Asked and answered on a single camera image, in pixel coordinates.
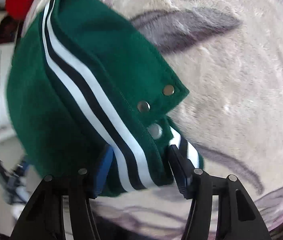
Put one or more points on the green white varsity jacket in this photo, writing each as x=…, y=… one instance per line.
x=83, y=77

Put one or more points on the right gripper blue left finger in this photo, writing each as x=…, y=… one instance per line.
x=65, y=197

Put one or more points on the floral purple bed blanket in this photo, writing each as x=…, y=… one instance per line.
x=234, y=71

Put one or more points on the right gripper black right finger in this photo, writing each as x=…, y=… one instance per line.
x=238, y=217

